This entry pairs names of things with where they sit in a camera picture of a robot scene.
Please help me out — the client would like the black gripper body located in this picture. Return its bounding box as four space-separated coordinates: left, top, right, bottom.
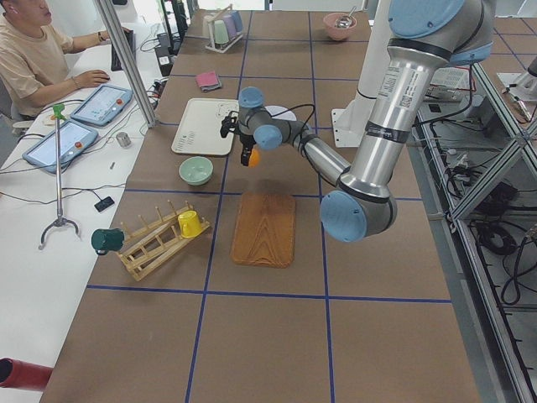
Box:
239 132 254 152

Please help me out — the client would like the orange fruit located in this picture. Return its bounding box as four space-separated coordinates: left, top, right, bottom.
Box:
248 149 260 167

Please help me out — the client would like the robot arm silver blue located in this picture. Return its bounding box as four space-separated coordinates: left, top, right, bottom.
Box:
236 1 496 242

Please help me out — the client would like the cream bear tray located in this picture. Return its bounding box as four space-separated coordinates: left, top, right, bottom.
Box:
171 97 238 156

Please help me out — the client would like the brown wooden tray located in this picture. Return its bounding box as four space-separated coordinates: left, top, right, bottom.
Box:
231 192 296 269

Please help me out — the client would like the white round plate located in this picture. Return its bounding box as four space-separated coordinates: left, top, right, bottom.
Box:
265 105 297 121

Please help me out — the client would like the green ceramic bowl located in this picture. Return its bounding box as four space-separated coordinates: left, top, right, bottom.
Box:
179 156 213 186

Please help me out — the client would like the grey cloth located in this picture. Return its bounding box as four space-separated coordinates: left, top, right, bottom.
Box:
200 82 222 92

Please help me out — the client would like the pink cloth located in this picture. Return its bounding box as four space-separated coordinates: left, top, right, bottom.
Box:
196 71 221 87

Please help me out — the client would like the yellow mug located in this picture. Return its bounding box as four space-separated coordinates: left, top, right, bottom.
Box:
178 210 202 238

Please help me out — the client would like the light green cup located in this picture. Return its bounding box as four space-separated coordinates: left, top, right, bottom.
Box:
213 19 229 47

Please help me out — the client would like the small metal cylinder weight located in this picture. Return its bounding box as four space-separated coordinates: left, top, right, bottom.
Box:
116 132 131 148

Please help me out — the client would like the blue cup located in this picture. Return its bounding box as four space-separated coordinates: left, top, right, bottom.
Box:
230 10 243 33

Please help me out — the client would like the purple cup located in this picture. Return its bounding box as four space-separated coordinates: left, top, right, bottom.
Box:
222 13 237 38

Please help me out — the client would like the wooden dish rack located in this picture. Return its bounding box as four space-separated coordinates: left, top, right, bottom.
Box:
115 201 211 281

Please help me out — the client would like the small black phone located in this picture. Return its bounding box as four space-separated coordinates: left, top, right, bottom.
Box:
94 196 115 212

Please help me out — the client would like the pink bowl with ice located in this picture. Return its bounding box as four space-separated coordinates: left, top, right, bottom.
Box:
322 13 357 41

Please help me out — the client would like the upper teach pendant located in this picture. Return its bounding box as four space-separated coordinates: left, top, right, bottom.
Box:
70 84 133 127

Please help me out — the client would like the teach pendant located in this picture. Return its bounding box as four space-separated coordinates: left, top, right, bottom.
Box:
70 84 133 127
21 120 100 167

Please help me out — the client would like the metal scoop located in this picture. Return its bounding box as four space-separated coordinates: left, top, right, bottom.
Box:
335 6 357 29

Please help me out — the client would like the dark green mug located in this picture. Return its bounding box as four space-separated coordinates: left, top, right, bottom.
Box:
91 228 125 255

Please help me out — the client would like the lower teach pendant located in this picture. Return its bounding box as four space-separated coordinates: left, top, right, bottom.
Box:
21 120 100 167

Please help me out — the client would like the metal reacher grabber tool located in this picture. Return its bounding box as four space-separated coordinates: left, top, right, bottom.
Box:
38 103 80 250

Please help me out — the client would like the person in beige shirt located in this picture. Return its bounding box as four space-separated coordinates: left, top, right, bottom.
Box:
1 1 110 118

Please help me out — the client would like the red fire extinguisher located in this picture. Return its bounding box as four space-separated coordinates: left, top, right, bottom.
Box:
1 358 53 392

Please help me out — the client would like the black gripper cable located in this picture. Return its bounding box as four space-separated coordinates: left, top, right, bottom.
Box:
226 103 316 139

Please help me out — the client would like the aluminium frame post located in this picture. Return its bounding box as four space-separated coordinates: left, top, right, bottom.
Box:
94 0 156 128

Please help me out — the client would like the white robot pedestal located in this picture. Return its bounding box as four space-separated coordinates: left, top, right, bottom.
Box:
331 0 392 148

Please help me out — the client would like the white wire cup rack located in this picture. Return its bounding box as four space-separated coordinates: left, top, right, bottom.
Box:
203 4 244 54

